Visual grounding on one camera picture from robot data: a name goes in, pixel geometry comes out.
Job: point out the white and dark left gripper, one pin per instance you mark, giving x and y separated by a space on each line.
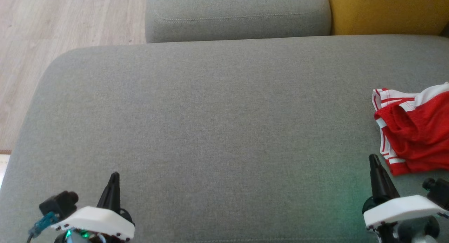
94 220

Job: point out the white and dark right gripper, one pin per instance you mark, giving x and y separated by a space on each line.
400 209

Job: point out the red shorts with white trim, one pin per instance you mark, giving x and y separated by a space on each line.
421 130

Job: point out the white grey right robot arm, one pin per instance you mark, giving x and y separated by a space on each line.
426 240

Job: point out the mustard yellow cushion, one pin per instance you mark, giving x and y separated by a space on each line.
386 11

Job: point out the grey sofa back cushion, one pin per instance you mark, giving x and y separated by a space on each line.
238 14

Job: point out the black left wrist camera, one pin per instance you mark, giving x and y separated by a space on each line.
58 202

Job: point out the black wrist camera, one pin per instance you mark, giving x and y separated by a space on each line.
438 192
58 202

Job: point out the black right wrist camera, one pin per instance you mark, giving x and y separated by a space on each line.
438 192

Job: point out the teal left camera connector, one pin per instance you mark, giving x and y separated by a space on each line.
42 223

